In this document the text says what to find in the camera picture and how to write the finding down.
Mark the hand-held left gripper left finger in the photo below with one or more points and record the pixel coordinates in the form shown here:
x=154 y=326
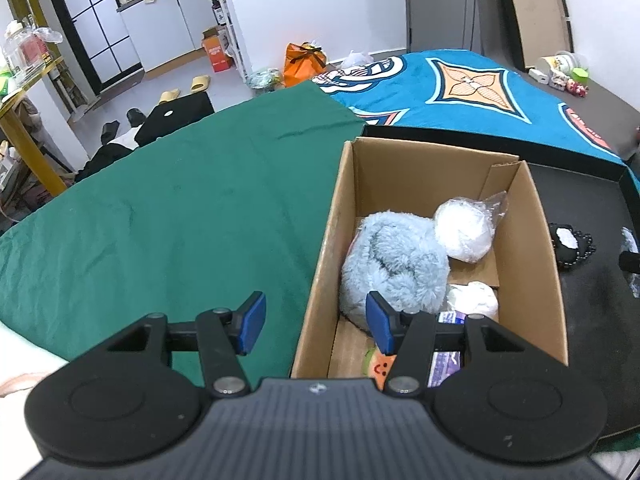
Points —
x=252 y=322

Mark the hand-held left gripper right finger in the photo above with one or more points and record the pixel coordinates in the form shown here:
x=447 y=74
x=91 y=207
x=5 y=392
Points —
x=378 y=327

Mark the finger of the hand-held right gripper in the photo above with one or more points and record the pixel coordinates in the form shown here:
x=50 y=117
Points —
x=630 y=262

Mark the watermelon slice plush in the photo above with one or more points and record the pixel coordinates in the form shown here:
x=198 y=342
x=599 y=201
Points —
x=377 y=367

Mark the light blue fluffy plush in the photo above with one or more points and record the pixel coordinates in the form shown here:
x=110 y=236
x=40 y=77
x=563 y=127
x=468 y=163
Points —
x=395 y=265

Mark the black tray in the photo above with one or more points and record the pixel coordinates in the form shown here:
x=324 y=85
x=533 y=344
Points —
x=590 y=320

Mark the blue and white packet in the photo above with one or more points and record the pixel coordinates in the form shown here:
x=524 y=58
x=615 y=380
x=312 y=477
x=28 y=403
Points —
x=445 y=365

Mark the small white soft bundle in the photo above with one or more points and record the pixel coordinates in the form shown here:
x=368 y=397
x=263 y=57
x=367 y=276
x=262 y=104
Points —
x=472 y=300

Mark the brown cardboard box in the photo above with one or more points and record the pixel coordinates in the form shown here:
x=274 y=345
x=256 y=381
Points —
x=530 y=270

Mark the white ball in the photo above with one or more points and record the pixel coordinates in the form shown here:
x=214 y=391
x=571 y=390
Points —
x=462 y=232

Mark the small white soft item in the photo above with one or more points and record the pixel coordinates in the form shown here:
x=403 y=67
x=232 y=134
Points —
x=630 y=240

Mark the black beaded charm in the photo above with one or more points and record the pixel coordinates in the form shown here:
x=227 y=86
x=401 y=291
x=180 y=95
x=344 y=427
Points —
x=567 y=255

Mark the green cloth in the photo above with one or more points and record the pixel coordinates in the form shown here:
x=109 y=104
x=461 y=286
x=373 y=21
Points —
x=150 y=220

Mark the small red figurines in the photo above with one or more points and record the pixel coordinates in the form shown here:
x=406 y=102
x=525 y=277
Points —
x=575 y=87

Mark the green small container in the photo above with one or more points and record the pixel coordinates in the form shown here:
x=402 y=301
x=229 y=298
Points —
x=581 y=76

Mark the white charger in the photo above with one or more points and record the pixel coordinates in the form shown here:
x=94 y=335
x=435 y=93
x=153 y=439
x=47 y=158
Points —
x=540 y=75

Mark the black and white garment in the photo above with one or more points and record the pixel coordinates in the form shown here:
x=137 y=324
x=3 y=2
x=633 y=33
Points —
x=107 y=155

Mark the black shoe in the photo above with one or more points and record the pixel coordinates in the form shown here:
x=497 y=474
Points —
x=135 y=117
x=110 y=132

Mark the white bedding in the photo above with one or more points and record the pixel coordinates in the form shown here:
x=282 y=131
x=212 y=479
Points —
x=15 y=350

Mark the yellow slipper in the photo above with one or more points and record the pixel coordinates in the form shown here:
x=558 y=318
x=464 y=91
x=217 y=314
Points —
x=200 y=84
x=169 y=96

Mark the green bag of goods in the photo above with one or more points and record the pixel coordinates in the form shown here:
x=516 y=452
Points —
x=265 y=81

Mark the blue printed blanket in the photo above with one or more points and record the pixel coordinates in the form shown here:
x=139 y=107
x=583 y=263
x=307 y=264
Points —
x=415 y=85

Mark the orange bag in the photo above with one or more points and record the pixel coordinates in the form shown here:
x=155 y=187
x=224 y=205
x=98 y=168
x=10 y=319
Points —
x=302 y=67

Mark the white plastic bag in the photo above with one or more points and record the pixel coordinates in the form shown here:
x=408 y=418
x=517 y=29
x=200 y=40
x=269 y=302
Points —
x=356 y=60

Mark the black framed brown board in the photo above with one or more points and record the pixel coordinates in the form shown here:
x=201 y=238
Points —
x=537 y=10

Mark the orange cardboard box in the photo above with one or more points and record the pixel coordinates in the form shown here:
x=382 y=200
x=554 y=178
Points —
x=217 y=52

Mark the yellow table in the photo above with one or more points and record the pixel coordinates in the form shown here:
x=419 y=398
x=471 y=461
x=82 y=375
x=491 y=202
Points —
x=30 y=150

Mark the white storage rack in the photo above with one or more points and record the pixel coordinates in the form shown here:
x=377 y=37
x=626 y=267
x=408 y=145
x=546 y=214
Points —
x=235 y=35

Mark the white cabinet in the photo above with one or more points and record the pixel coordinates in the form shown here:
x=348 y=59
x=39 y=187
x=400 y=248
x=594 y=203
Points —
x=165 y=25

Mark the black spray bottle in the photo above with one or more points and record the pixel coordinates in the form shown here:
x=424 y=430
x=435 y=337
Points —
x=216 y=10

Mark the grey door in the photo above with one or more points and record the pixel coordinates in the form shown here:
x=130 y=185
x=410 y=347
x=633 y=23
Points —
x=440 y=5

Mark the black framed glass door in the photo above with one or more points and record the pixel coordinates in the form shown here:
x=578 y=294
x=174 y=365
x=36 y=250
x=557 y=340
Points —
x=95 y=25

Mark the clear plastic bags of goods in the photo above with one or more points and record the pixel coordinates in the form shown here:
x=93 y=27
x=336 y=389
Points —
x=30 y=50

